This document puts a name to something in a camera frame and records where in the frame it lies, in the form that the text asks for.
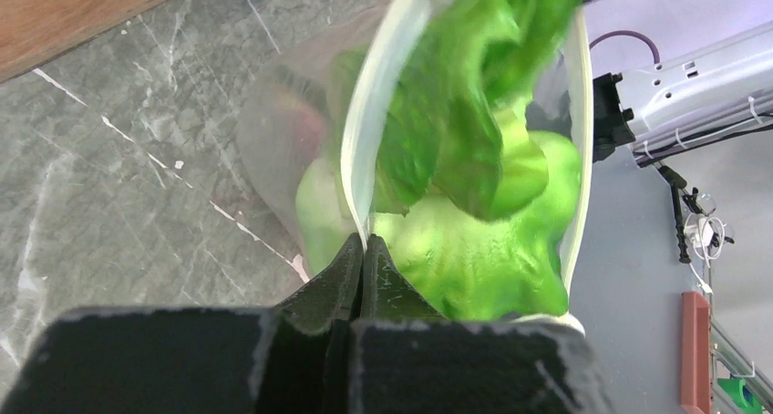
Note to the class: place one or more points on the green fake leafy vegetable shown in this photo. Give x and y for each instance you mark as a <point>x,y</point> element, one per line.
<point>471,203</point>

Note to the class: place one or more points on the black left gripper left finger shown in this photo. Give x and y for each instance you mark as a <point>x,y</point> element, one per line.
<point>288,358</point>

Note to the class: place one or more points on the polka dot zip top bag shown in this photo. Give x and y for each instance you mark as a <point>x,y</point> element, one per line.
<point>315,118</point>

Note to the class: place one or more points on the red clamp on bench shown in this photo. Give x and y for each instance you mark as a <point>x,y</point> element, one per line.
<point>695,395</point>

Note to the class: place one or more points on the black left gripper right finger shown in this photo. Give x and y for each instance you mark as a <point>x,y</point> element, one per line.
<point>442,366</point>

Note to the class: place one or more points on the wooden board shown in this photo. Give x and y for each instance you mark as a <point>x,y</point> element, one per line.
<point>35,31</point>

